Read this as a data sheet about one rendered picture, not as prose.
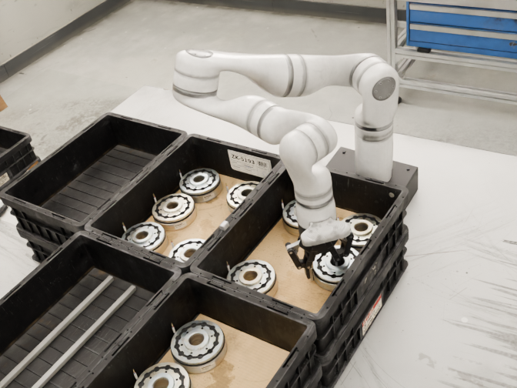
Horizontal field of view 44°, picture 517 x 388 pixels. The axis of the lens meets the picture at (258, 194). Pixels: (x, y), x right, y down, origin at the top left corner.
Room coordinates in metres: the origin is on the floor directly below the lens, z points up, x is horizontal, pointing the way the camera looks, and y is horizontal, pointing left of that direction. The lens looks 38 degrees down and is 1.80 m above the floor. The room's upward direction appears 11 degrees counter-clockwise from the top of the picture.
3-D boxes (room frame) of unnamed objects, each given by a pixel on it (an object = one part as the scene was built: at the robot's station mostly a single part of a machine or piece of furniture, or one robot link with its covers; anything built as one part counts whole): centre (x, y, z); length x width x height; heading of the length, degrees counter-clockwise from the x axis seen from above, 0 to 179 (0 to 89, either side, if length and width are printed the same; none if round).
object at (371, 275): (0.98, -0.08, 0.87); 0.40 x 0.30 x 0.11; 140
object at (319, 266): (0.93, -0.13, 0.86); 0.10 x 0.10 x 0.01
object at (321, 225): (0.90, -0.10, 1.03); 0.11 x 0.09 x 0.06; 6
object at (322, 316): (0.98, -0.08, 0.92); 0.40 x 0.30 x 0.02; 140
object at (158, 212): (1.21, 0.21, 0.86); 0.10 x 0.10 x 0.01
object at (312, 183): (0.92, -0.09, 1.12); 0.09 x 0.07 x 0.15; 126
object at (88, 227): (1.17, 0.16, 0.92); 0.40 x 0.30 x 0.02; 140
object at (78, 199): (1.36, 0.39, 0.87); 0.40 x 0.30 x 0.11; 140
